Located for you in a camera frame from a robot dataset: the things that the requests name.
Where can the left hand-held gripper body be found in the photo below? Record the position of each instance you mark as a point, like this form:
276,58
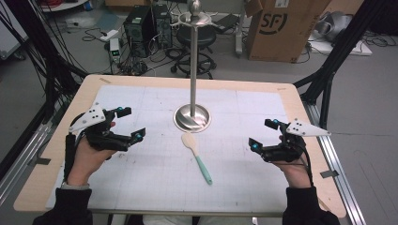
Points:
108,140

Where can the tall metal utensil stand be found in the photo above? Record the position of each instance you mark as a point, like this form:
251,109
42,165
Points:
193,62

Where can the black tape piece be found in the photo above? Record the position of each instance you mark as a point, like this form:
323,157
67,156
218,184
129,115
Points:
40,161
329,174

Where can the white grid mat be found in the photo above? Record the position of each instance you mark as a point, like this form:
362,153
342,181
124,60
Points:
156,175

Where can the person's left hand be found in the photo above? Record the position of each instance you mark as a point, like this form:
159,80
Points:
85,162

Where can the white stand leg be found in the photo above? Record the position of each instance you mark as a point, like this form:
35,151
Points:
239,31

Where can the silver grey bag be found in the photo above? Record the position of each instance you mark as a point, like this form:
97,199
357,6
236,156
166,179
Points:
333,26

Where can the black metal frame post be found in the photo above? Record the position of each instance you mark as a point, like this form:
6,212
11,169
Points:
40,47
341,47

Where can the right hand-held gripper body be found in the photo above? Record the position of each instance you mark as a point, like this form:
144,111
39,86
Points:
287,151

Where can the large black computer tower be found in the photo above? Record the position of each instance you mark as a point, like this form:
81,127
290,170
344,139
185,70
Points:
139,29

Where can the white power strip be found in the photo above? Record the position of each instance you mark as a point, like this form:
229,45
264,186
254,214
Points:
109,35

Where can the black round stool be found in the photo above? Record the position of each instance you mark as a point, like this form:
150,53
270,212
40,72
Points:
203,37

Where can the aluminium rail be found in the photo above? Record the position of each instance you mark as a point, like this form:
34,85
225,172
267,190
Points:
22,159
338,168

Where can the white flat board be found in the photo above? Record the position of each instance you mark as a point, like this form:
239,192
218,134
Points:
344,48

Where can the large cardboard box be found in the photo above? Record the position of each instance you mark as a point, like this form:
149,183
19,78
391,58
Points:
281,34

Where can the grey wrist band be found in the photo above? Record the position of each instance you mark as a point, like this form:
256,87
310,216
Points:
75,186

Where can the round white table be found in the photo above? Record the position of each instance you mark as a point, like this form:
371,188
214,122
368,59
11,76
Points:
67,5

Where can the brown tape piece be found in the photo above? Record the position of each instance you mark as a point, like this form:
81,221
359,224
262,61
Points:
105,80

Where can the slim black computer tower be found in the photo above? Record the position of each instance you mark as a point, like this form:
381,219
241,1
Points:
162,26

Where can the person's right hand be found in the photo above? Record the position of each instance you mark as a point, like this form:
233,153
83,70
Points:
297,175

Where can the small white device green display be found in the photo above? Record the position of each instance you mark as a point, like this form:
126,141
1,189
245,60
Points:
114,50

